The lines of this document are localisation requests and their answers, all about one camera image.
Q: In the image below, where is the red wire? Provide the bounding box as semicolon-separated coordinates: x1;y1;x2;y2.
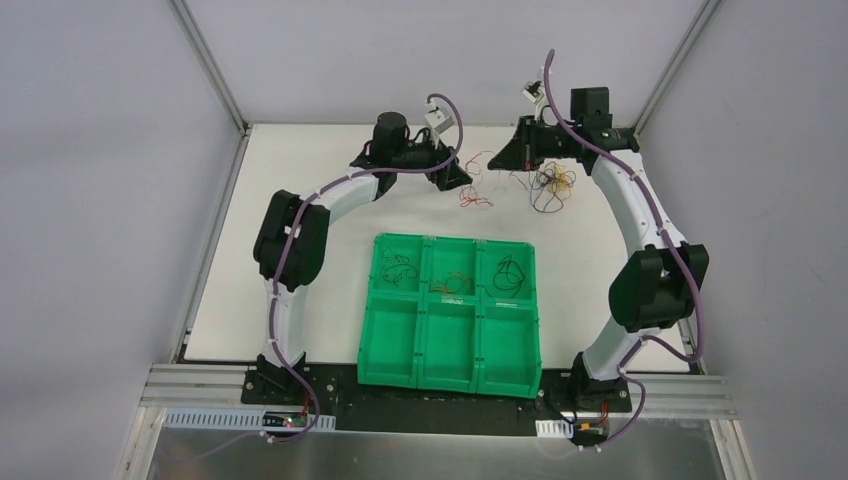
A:
380;246;420;287

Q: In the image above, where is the aluminium frame rail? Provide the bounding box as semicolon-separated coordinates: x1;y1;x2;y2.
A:
139;362;738;421

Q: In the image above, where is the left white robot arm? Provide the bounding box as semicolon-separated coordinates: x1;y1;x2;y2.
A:
252;104;471;405

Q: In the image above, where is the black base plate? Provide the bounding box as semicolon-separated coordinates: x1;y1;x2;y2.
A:
240;360;634;437

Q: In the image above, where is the left white cable duct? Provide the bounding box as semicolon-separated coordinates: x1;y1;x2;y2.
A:
163;408;314;434

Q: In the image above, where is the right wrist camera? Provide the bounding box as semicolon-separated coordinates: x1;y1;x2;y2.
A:
522;80;546;106

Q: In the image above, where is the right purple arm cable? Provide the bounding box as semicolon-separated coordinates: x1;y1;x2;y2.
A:
543;48;707;454

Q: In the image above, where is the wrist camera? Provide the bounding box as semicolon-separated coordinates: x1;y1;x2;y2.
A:
522;80;546;106
424;104;455;138

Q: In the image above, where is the white cable duct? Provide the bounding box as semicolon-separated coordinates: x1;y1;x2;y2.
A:
535;419;574;439
163;408;314;434

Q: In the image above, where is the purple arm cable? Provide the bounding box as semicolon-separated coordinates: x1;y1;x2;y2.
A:
543;48;707;454
261;92;465;446

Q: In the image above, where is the colourful wire bundle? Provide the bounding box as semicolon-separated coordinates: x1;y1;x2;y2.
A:
510;160;578;215

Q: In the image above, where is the green six-compartment tray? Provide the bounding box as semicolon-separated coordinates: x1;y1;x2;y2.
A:
356;233;543;398

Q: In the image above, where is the right white cable duct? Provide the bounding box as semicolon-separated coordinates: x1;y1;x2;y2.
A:
535;419;574;439

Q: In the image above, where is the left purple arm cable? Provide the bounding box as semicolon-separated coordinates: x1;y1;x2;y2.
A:
261;92;465;446

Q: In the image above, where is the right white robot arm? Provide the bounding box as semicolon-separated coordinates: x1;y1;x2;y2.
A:
487;80;709;410

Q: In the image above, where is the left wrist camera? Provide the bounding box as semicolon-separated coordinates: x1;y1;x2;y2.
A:
424;104;455;138

